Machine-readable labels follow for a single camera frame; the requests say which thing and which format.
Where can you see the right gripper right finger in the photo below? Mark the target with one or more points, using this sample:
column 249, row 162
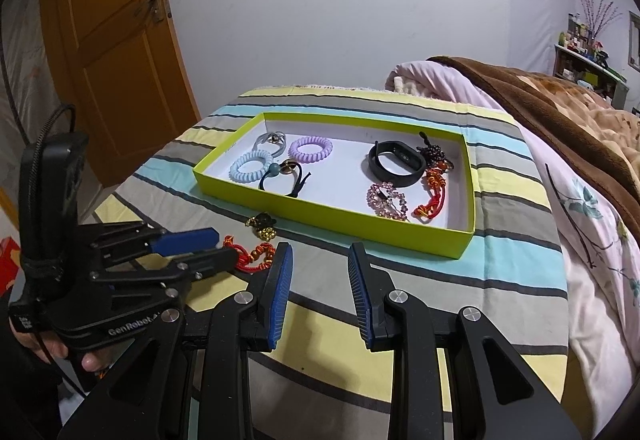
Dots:
column 392, row 320

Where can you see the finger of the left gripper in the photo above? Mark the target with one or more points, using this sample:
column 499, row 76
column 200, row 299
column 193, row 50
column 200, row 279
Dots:
column 186, row 242
column 188, row 269

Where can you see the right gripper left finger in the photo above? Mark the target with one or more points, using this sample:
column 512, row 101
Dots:
column 248, row 321

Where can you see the red knotted cord charm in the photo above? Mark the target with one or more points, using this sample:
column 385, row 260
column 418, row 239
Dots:
column 435, row 184

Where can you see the black fitness band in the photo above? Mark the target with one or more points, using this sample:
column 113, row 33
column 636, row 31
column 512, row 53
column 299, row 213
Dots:
column 396, row 163

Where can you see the person's left hand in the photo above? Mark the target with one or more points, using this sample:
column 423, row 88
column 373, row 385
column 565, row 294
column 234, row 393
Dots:
column 92, row 362

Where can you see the striped tablecloth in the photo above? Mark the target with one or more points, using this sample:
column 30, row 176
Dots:
column 321, row 382

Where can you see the lime green shallow box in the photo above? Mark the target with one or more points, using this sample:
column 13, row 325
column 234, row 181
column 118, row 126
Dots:
column 334, row 197

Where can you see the orange wooden door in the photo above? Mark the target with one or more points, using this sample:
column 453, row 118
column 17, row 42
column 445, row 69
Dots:
column 126, row 79

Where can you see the pink floral duvet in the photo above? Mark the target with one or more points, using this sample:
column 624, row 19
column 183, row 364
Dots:
column 601, row 262

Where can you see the brown fleece blanket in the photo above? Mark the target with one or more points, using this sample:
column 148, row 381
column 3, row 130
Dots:
column 583, row 130

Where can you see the cluttered shelf desk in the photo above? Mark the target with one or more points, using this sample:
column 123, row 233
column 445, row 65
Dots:
column 582, row 60

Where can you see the purple branch decoration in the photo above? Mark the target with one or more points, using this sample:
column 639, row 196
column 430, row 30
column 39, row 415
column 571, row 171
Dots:
column 599, row 14

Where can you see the barred window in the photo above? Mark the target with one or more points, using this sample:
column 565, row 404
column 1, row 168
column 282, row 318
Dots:
column 634, row 41

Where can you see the brass door handle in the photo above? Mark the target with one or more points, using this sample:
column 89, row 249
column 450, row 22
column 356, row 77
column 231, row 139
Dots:
column 154, row 10

